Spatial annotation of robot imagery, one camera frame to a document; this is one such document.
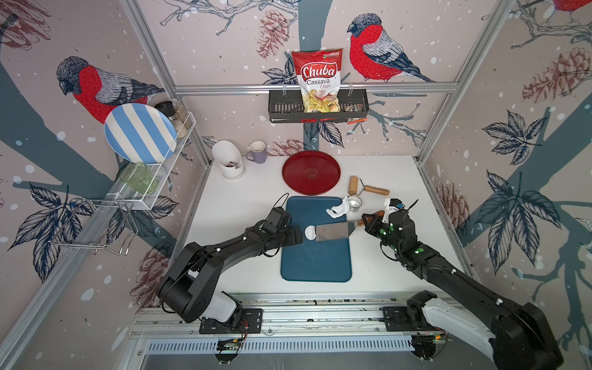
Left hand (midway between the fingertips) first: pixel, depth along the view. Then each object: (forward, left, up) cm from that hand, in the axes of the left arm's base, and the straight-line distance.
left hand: (299, 232), depth 89 cm
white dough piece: (+13, -18, -4) cm, 22 cm away
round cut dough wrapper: (+2, -5, -4) cm, 6 cm away
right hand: (+3, -24, +10) cm, 26 cm away
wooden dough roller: (+24, -25, -3) cm, 35 cm away
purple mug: (+42, +22, +4) cm, 48 cm away
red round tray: (+35, -6, -4) cm, 36 cm away
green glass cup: (+4, +49, +30) cm, 57 cm away
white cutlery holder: (+39, +35, +2) cm, 53 cm away
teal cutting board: (-10, -5, -4) cm, 12 cm away
